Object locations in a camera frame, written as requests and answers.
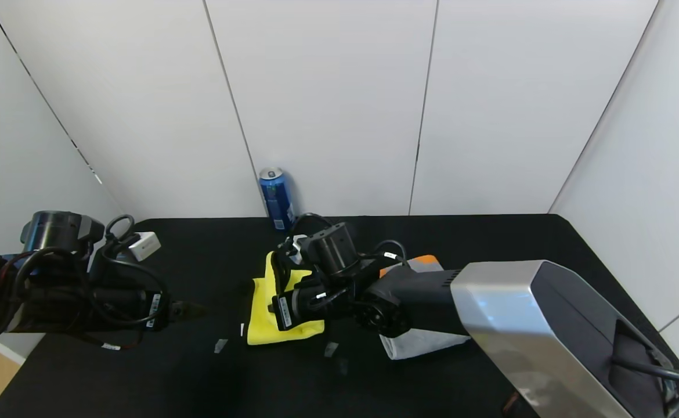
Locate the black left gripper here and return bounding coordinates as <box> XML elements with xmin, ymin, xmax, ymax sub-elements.
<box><xmin>95</xmin><ymin>287</ymin><xmax>211</xmax><ymax>331</ymax></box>

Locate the yellow towel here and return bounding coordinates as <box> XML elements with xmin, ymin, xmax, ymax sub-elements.
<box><xmin>247</xmin><ymin>251</ymin><xmax>326</xmax><ymax>347</ymax></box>

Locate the grey towel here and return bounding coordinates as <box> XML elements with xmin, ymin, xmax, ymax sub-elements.
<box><xmin>377</xmin><ymin>255</ymin><xmax>472</xmax><ymax>361</ymax></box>

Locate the black table cloth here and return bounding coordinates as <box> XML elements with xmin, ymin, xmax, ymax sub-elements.
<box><xmin>0</xmin><ymin>214</ymin><xmax>679</xmax><ymax>418</ymax></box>

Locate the blue soda can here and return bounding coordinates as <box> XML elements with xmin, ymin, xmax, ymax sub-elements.
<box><xmin>258</xmin><ymin>167</ymin><xmax>297</xmax><ymax>232</ymax></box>

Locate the black left wrist camera cable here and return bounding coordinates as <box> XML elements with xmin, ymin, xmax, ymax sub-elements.
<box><xmin>0</xmin><ymin>214</ymin><xmax>169</xmax><ymax>350</ymax></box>

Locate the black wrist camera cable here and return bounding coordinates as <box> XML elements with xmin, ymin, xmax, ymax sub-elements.
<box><xmin>0</xmin><ymin>214</ymin><xmax>169</xmax><ymax>350</ymax></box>
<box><xmin>270</xmin><ymin>212</ymin><xmax>335</xmax><ymax>294</ymax></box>

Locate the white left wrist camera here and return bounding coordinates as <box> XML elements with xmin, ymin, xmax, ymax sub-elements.
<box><xmin>128</xmin><ymin>232</ymin><xmax>162</xmax><ymax>262</ymax></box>

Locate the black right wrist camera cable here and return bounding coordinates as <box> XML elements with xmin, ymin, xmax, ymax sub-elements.
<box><xmin>270</xmin><ymin>212</ymin><xmax>335</xmax><ymax>294</ymax></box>

